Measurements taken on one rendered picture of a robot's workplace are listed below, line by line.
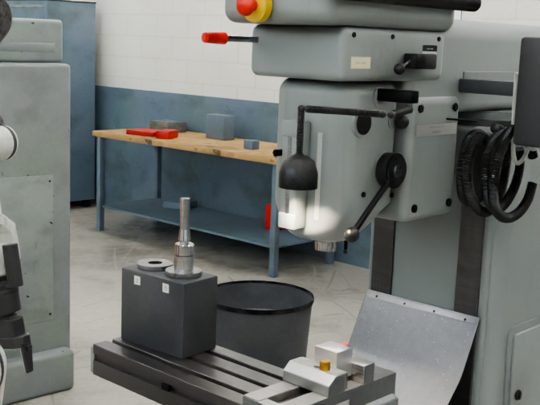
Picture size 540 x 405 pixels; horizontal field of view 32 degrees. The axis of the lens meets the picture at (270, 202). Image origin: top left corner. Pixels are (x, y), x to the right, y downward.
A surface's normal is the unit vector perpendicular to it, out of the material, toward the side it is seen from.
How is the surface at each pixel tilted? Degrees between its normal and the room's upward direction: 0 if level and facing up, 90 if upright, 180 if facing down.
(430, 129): 90
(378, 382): 90
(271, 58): 90
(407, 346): 63
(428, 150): 90
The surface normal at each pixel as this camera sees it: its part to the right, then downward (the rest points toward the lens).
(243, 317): -0.19, 0.22
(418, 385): -0.45, -0.63
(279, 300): -0.40, 0.08
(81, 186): 0.73, 0.14
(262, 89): -0.68, 0.10
